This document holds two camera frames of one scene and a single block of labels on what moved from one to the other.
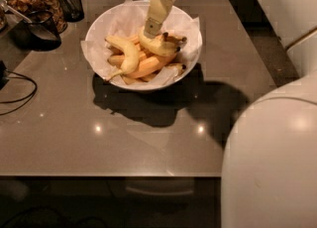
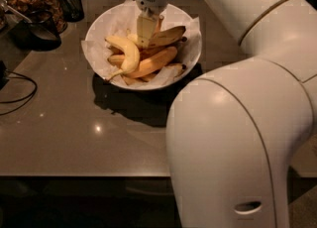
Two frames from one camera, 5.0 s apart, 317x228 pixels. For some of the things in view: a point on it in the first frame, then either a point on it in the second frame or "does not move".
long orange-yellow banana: [150, 63] does not move
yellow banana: [158, 45] to [167, 38]
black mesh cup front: [37, 31] does not move
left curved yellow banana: [131, 60] does not move
